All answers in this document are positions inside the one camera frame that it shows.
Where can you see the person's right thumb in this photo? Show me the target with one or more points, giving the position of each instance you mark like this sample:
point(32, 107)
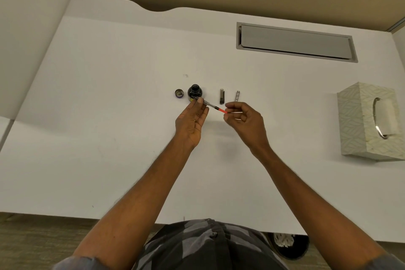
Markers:
point(232, 115)

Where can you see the round ink bottle cap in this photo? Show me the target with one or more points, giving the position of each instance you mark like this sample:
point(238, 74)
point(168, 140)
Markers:
point(179, 93)

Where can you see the person's right forearm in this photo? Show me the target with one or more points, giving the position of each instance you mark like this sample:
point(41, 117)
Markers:
point(313, 212)

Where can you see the clear pen section red converter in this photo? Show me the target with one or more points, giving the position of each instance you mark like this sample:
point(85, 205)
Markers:
point(212, 107)

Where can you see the person's left forearm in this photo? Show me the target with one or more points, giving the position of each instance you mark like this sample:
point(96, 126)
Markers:
point(136, 203)

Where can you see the person's left thumb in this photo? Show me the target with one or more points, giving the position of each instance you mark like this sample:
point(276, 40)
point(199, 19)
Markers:
point(205, 112)

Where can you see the black ink bottle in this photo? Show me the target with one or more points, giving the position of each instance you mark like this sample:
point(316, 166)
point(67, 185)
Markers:
point(194, 92)

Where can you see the white crumpled waste paper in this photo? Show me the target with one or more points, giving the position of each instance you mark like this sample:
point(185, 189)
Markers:
point(284, 240)

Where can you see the black waste bin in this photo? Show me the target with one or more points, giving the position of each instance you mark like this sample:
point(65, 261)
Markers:
point(297, 249)

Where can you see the white tissue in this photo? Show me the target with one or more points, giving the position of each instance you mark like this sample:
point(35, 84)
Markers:
point(387, 118)

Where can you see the grey plaid shirt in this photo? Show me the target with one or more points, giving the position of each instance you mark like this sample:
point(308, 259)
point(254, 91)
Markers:
point(205, 247)

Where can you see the person's right hand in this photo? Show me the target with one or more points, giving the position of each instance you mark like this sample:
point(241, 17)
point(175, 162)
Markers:
point(251, 127)

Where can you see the leaf patterned tissue box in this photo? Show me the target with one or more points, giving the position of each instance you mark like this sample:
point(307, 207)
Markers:
point(357, 121)

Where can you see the person's left hand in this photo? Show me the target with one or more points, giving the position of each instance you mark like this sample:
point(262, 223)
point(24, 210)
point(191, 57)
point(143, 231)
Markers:
point(188, 129)

